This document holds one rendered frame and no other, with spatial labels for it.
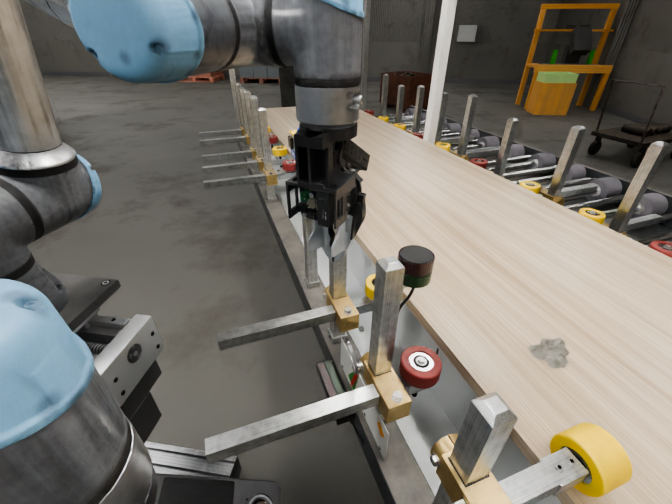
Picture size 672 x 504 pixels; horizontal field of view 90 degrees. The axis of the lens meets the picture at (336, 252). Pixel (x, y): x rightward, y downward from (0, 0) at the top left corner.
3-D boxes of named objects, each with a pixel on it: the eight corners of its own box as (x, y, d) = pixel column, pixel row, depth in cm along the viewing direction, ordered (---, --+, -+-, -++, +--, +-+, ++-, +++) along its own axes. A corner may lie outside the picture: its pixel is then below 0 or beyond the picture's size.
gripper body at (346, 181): (286, 222, 45) (278, 129, 39) (317, 198, 52) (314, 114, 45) (338, 235, 42) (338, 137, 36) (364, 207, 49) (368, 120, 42)
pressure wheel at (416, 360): (407, 417, 68) (414, 382, 62) (388, 384, 75) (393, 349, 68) (440, 404, 71) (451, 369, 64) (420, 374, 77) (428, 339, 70)
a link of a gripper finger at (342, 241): (320, 277, 50) (318, 222, 45) (337, 257, 55) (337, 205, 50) (338, 282, 49) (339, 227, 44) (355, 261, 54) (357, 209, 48)
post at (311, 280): (307, 289, 117) (300, 161, 92) (304, 281, 120) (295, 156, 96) (320, 286, 118) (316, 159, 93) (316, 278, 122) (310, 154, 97)
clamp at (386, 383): (386, 424, 65) (388, 409, 62) (358, 368, 75) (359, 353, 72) (412, 414, 66) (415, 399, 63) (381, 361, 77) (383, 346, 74)
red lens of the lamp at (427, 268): (408, 279, 54) (409, 268, 53) (390, 259, 59) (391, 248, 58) (440, 271, 56) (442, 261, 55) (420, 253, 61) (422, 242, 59)
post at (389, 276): (369, 432, 79) (386, 267, 53) (363, 419, 82) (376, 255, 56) (382, 427, 80) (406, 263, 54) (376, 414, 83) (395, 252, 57)
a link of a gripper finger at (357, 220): (331, 236, 51) (330, 181, 46) (336, 230, 52) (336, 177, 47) (360, 243, 49) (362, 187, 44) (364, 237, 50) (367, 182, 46)
